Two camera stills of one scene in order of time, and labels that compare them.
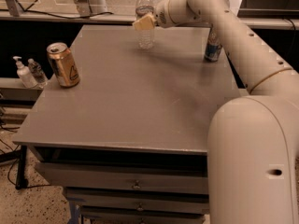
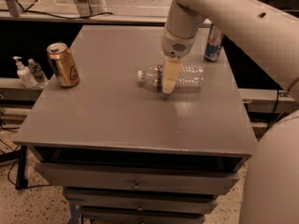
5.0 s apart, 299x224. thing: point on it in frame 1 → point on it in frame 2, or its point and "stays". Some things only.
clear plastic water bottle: x=145 y=6 → x=191 y=77
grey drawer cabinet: x=129 y=143 stays
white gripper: x=163 y=16 → x=175 y=47
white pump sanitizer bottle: x=24 y=74 stays
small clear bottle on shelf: x=37 y=72 stays
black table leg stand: x=21 y=181 stays
